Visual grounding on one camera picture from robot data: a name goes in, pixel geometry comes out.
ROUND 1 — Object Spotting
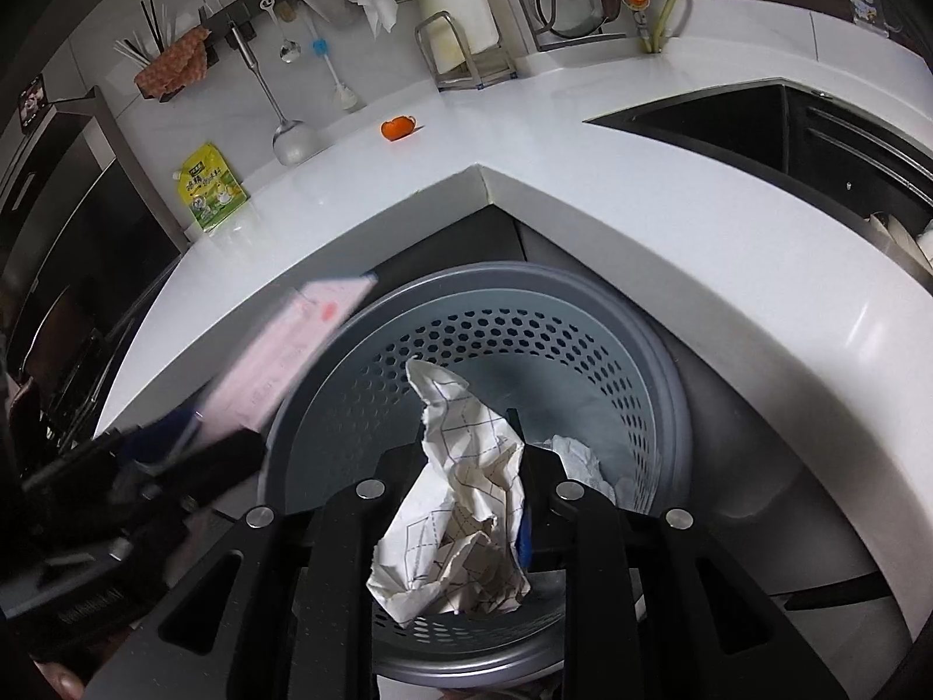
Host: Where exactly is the metal spoon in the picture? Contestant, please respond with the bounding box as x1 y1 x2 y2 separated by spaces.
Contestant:
258 0 302 64

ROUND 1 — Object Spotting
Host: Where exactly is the printed drinking glass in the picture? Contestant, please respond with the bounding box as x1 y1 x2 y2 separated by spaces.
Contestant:
846 0 906 35

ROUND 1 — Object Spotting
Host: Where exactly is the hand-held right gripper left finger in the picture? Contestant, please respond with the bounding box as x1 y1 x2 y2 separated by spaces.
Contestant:
86 444 427 700

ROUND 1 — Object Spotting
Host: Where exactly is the yellow gas hose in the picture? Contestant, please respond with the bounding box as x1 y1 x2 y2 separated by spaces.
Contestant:
640 0 683 54

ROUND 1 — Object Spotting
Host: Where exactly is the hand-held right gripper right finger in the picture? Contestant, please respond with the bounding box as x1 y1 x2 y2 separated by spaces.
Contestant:
510 408 850 700

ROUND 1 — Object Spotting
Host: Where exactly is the metal spatula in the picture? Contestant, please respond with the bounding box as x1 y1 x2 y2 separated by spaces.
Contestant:
232 22 316 166

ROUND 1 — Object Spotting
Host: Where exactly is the person's left hand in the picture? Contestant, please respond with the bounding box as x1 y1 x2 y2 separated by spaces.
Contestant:
33 660 87 700

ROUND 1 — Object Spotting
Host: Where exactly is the large white paper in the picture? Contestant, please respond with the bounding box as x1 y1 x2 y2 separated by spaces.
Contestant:
364 357 535 627

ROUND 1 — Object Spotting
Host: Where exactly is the bundle of chopsticks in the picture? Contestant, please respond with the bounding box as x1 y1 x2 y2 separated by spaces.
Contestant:
113 0 180 63

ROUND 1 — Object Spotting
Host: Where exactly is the black kitchen sink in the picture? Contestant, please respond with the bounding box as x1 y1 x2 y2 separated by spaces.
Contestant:
585 80 933 235

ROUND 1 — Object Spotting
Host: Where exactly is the grey perforated waste bin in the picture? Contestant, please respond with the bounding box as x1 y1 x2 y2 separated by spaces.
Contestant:
258 258 693 688

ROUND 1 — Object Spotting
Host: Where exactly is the metal cutting board rack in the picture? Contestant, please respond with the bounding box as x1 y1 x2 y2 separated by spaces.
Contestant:
414 10 520 90

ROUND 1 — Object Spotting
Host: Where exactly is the small wall screen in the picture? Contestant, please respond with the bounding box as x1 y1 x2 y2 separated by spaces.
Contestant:
17 76 54 131

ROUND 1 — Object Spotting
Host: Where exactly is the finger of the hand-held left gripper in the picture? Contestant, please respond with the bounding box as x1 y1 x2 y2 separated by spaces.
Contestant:
117 404 212 475

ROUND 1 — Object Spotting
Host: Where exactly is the yellow green seasoning pouch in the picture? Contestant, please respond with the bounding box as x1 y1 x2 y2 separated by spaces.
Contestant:
173 143 250 233

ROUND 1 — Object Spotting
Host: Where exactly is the orange checked cloth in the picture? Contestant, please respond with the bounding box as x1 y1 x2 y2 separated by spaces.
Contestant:
135 27 212 99

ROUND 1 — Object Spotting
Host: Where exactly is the small white tissue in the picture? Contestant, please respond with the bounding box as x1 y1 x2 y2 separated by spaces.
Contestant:
550 435 617 506

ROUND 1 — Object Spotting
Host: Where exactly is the blue white bottle brush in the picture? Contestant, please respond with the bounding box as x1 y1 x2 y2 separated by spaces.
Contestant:
299 15 363 113

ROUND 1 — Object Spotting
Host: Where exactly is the black kitchen appliance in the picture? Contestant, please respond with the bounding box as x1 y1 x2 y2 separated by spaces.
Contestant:
0 98 187 468

